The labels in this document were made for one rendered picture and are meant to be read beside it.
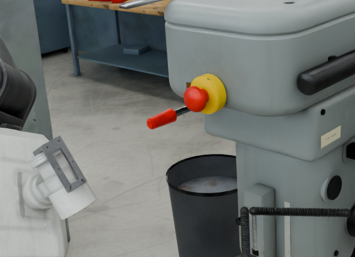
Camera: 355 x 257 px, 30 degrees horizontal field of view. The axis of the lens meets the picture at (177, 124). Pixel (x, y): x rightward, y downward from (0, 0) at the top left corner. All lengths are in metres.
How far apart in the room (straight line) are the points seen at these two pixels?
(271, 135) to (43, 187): 0.39
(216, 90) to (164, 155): 4.28
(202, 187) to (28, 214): 2.46
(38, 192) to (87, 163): 4.14
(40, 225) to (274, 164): 0.41
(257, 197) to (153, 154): 4.16
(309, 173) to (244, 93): 0.23
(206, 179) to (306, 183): 2.51
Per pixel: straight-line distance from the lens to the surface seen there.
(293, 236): 1.21
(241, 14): 0.96
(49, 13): 8.56
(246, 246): 1.07
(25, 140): 1.20
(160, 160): 5.17
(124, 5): 1.03
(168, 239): 4.10
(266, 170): 1.18
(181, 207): 3.34
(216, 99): 0.99
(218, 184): 3.57
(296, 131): 1.07
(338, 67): 0.99
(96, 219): 4.41
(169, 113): 1.10
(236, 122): 1.14
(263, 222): 1.18
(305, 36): 0.96
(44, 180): 1.10
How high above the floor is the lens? 2.08
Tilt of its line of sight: 21 degrees down
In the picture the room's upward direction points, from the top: 4 degrees counter-clockwise
